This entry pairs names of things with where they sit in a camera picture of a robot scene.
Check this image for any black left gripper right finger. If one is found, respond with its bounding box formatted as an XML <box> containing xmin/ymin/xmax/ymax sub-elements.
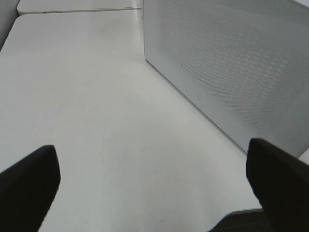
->
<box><xmin>246</xmin><ymin>138</ymin><xmax>309</xmax><ymax>232</ymax></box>

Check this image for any white microwave door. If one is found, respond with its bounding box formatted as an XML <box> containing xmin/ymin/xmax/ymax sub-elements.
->
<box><xmin>143</xmin><ymin>0</ymin><xmax>309</xmax><ymax>157</ymax></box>

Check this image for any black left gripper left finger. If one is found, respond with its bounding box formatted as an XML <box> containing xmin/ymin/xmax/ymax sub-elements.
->
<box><xmin>0</xmin><ymin>145</ymin><xmax>61</xmax><ymax>232</ymax></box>

